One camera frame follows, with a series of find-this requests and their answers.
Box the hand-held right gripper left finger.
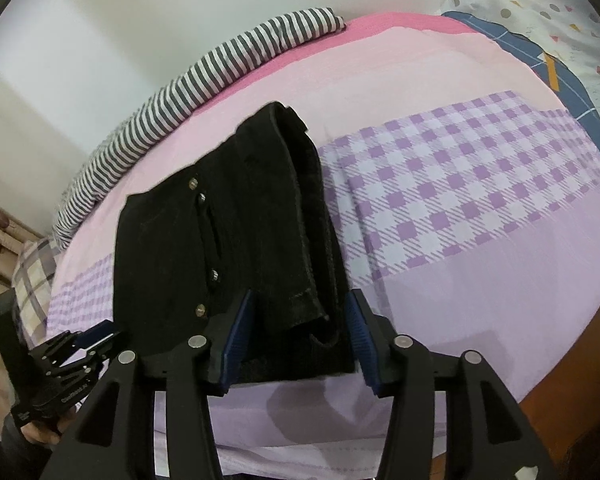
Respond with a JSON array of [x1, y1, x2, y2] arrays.
[[40, 287, 259, 480]]

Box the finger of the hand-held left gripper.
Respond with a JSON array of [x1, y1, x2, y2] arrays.
[[55, 342, 121, 377], [71, 321, 123, 350]]

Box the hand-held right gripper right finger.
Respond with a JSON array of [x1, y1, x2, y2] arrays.
[[344, 289, 556, 480]]

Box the black pants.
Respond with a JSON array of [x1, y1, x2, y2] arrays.
[[112, 101, 359, 387]]

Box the person's left forearm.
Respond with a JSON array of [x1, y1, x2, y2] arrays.
[[0, 407, 63, 480]]

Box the person's left hand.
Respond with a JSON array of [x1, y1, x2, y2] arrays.
[[19, 399, 83, 437]]

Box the plaid brown pillow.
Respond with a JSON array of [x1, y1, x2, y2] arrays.
[[11, 236, 65, 357]]

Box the pink purple checked bedsheet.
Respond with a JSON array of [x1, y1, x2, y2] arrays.
[[45, 12, 600, 452]]

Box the grey white striped cloth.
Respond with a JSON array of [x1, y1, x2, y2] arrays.
[[52, 6, 347, 252]]

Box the blue patterned cloth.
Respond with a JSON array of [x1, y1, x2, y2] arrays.
[[440, 10, 600, 188]]

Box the white spotted pillow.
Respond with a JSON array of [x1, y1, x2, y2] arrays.
[[449, 0, 600, 128]]

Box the wooden bed frame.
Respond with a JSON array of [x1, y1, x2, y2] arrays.
[[430, 295, 600, 480]]

